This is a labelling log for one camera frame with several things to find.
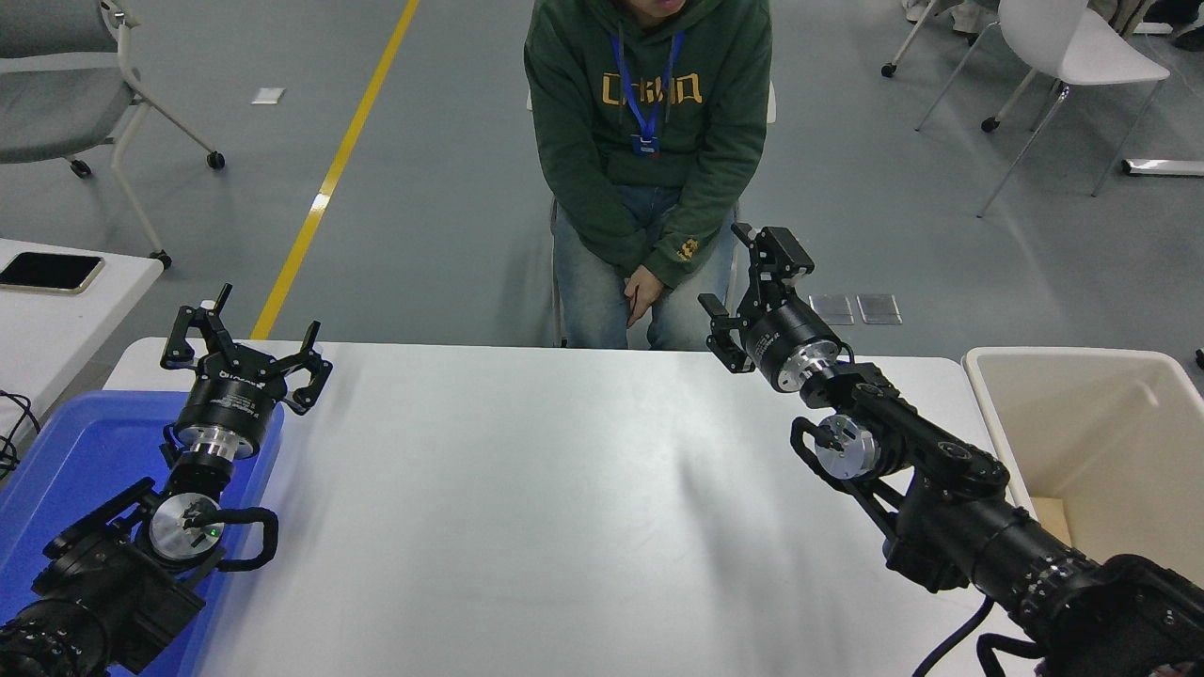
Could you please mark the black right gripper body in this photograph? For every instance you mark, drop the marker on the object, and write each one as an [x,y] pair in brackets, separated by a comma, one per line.
[785,338]

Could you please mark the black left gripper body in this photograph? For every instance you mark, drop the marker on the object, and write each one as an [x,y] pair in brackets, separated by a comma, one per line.
[230,404]

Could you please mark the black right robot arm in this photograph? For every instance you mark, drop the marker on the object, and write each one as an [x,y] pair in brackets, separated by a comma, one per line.
[969,517]

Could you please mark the person's left hand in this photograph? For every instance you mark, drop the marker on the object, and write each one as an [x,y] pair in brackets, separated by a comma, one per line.
[644,293]

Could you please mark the silver floor plate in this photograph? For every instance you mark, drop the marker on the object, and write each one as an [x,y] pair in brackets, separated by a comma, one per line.
[835,309]
[879,308]

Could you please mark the white side table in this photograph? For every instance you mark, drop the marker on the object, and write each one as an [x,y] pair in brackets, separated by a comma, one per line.
[56,338]

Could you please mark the black smartphone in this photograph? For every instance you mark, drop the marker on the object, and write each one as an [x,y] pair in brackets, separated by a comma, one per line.
[52,271]

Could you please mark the blue plastic tray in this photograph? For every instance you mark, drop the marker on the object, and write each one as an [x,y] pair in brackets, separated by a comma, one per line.
[85,451]

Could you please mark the white metal-framed chair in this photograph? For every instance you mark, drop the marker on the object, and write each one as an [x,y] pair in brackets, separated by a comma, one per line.
[772,102]

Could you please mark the person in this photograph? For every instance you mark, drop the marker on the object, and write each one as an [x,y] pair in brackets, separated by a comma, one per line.
[1190,38]
[969,21]
[583,141]

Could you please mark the white floor patch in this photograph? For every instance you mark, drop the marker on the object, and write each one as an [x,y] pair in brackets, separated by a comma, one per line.
[268,95]

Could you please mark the grey office chair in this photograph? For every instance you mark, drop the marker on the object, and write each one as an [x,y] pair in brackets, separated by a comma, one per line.
[47,113]

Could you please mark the pale tan flat piece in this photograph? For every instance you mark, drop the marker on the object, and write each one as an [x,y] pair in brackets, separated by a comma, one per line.
[1052,515]

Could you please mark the large pale plastic bin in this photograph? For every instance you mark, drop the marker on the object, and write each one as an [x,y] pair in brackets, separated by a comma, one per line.
[1110,414]

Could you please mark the white shell chair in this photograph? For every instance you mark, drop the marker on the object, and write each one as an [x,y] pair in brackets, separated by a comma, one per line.
[1082,47]

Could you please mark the wheeled chair frame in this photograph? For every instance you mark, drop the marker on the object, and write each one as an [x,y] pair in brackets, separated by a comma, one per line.
[888,69]

